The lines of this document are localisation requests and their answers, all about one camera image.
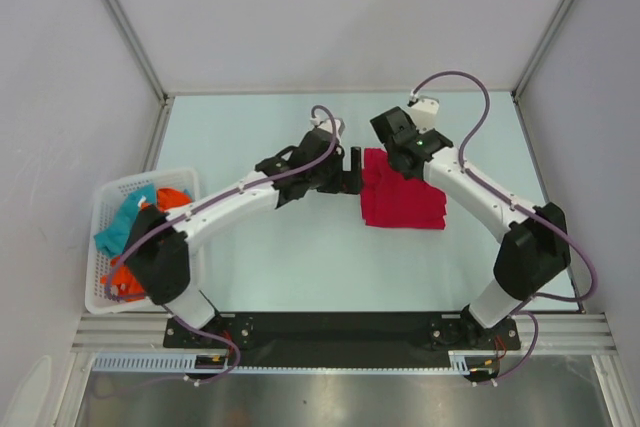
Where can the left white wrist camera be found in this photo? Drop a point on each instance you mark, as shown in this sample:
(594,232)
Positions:
(334,127)

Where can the teal t shirt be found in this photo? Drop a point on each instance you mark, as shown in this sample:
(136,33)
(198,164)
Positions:
(111,241)

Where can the grey slotted cable duct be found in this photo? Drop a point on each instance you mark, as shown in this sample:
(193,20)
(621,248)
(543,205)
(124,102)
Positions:
(428,363)

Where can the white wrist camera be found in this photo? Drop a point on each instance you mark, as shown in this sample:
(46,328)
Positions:
(334,127)
(423,111)

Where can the white plastic laundry basket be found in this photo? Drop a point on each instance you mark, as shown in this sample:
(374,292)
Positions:
(114,210)

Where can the orange t shirt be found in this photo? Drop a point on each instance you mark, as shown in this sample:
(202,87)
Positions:
(130,277)

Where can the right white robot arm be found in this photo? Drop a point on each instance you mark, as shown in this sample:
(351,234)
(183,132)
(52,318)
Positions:
(533,247)

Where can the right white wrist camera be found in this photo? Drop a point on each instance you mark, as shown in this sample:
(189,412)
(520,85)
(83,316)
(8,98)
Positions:
(423,111)

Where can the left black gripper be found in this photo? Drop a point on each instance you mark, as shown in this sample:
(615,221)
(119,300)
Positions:
(344,182)

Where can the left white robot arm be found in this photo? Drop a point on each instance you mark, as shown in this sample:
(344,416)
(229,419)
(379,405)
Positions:
(161,245)

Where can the magenta t shirt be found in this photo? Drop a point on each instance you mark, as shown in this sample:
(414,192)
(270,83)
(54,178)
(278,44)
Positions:
(383,188)
(405,219)

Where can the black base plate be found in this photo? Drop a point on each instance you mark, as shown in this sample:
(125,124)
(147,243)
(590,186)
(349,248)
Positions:
(334,335)

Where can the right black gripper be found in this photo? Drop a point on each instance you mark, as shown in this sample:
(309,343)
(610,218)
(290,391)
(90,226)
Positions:
(410,124)

